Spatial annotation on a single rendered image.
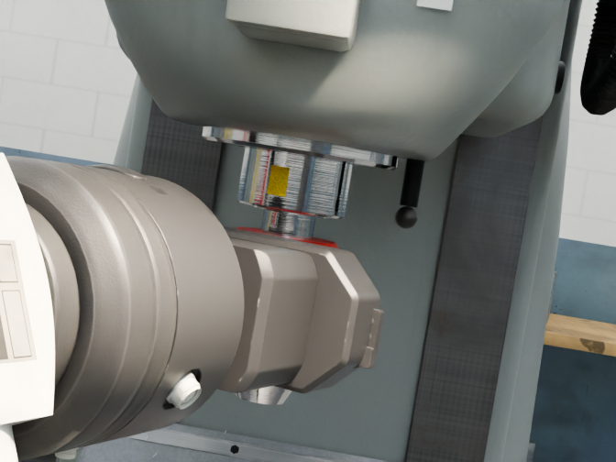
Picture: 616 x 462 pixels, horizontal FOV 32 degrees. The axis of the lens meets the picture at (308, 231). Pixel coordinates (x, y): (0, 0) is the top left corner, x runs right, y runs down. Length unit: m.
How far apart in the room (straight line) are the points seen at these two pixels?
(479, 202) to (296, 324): 0.46
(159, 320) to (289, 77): 0.11
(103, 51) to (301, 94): 4.48
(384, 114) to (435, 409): 0.49
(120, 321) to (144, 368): 0.02
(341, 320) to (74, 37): 4.53
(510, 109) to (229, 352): 0.27
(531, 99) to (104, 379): 0.34
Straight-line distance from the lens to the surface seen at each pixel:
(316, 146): 0.43
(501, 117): 0.58
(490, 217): 0.84
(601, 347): 3.96
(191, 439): 0.86
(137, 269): 0.30
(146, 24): 0.40
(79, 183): 0.31
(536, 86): 0.58
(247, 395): 0.47
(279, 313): 0.38
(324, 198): 0.45
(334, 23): 0.34
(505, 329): 0.85
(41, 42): 4.94
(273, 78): 0.38
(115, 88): 4.83
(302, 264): 0.39
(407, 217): 0.46
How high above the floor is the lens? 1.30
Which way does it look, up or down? 3 degrees down
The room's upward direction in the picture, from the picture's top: 9 degrees clockwise
